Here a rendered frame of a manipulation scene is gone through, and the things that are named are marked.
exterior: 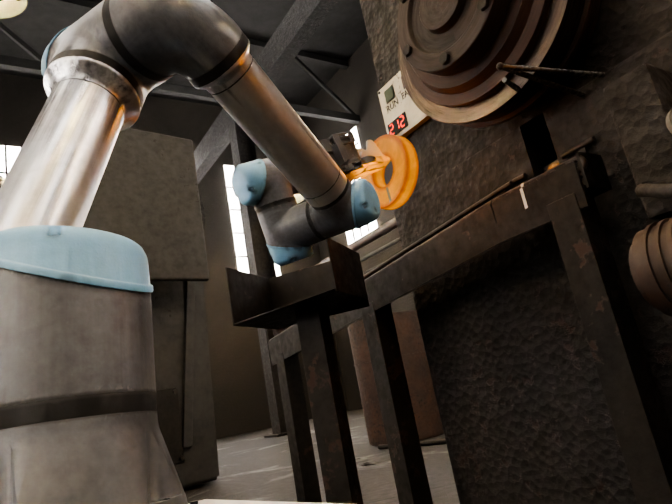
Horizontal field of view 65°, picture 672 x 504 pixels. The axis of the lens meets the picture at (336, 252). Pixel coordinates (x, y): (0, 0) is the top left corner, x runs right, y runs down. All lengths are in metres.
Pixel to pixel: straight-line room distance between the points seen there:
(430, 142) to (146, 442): 1.22
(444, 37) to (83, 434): 1.01
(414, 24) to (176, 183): 2.68
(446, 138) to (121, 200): 2.45
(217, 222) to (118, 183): 8.72
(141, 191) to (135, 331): 3.19
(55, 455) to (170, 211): 3.26
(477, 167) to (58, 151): 0.92
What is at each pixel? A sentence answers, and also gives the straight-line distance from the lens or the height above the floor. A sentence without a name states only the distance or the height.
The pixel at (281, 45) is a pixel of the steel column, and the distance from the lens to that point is 7.86.
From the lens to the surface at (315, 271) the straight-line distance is 1.36.
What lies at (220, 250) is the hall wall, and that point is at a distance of 11.98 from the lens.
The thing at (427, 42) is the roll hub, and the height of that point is 1.07.
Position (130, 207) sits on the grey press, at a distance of 3.51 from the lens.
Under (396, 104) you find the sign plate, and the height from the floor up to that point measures 1.16.
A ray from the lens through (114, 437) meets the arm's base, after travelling 0.39.
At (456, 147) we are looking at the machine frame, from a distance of 1.42.
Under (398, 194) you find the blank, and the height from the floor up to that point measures 0.76.
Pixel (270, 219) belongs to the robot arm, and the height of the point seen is 0.70.
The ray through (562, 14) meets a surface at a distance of 1.11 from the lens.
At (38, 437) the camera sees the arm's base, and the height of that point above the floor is 0.40.
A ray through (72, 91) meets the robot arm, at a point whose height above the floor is 0.78.
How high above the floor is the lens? 0.39
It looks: 15 degrees up
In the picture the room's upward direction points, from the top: 11 degrees counter-clockwise
